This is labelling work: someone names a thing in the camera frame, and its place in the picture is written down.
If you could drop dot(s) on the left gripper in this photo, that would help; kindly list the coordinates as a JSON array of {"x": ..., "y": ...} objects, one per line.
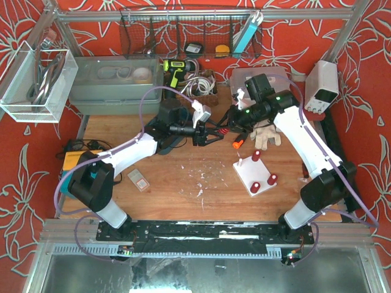
[{"x": 200, "y": 136}]

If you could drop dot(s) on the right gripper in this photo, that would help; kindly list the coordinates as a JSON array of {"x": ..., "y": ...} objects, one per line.
[{"x": 231, "y": 116}]

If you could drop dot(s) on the red spring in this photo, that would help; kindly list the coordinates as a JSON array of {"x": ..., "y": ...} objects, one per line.
[
  {"x": 224, "y": 131},
  {"x": 272, "y": 179},
  {"x": 255, "y": 187},
  {"x": 256, "y": 155}
]

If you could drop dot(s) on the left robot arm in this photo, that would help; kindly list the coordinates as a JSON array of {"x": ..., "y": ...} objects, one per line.
[{"x": 93, "y": 181}]

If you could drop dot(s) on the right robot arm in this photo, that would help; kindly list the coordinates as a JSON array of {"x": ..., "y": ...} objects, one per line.
[{"x": 331, "y": 177}]

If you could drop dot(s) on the orange black screwdriver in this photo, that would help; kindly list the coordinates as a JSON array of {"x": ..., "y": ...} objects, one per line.
[{"x": 238, "y": 142}]

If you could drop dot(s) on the wicker basket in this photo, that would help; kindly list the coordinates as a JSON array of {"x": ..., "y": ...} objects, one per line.
[{"x": 201, "y": 87}]

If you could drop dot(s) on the white cotton work glove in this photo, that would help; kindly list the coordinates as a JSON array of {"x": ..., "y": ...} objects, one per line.
[{"x": 262, "y": 135}]

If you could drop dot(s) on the teal plastic tray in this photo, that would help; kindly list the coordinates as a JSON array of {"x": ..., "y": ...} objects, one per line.
[{"x": 171, "y": 143}]

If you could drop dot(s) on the white plastic storage box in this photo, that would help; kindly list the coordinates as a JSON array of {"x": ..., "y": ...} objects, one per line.
[{"x": 241, "y": 75}]

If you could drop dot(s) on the yellow tape measure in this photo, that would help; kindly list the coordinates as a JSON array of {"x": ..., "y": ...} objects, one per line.
[{"x": 222, "y": 51}]

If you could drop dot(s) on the black tape measure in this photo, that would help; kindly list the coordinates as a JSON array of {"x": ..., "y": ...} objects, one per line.
[{"x": 193, "y": 50}]

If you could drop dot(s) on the white box with warning label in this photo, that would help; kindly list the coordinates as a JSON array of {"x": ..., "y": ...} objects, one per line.
[{"x": 138, "y": 180}]

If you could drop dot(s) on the red tray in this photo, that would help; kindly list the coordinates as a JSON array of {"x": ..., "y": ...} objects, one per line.
[{"x": 313, "y": 115}]

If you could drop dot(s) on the ratchet wrench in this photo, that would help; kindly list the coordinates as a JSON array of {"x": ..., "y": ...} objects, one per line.
[{"x": 305, "y": 171}]

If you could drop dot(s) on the blue white book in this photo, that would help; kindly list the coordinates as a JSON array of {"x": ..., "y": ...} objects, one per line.
[{"x": 242, "y": 38}]

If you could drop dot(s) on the white power supply unit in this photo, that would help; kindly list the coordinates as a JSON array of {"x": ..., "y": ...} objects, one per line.
[{"x": 321, "y": 87}]

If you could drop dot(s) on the grey plastic storage box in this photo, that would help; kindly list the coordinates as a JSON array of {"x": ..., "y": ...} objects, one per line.
[{"x": 114, "y": 85}]

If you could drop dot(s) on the orange teal device box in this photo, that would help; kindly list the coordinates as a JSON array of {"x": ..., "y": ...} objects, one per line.
[{"x": 70, "y": 161}]

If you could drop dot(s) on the clear acrylic box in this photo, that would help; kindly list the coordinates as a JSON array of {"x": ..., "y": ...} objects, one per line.
[{"x": 36, "y": 85}]

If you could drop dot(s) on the white peg base plate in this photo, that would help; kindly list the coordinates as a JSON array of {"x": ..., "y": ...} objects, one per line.
[{"x": 250, "y": 172}]

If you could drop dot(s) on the green yellow cordless drill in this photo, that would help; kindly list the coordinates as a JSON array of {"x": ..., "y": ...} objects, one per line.
[{"x": 177, "y": 70}]

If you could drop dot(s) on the black wire basket shelf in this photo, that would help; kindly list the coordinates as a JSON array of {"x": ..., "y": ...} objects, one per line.
[{"x": 164, "y": 33}]

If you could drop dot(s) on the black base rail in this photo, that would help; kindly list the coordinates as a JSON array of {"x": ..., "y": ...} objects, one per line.
[{"x": 205, "y": 238}]

